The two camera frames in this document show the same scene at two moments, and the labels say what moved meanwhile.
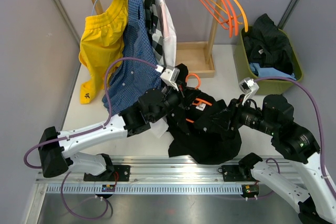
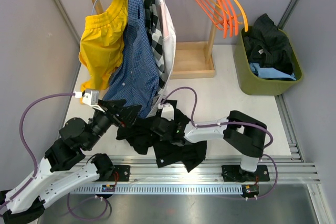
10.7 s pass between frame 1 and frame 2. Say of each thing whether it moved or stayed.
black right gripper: moved
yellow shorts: stayed
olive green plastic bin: stayed
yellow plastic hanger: stayed
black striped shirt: stayed
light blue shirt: stayed
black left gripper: moved
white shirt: stayed
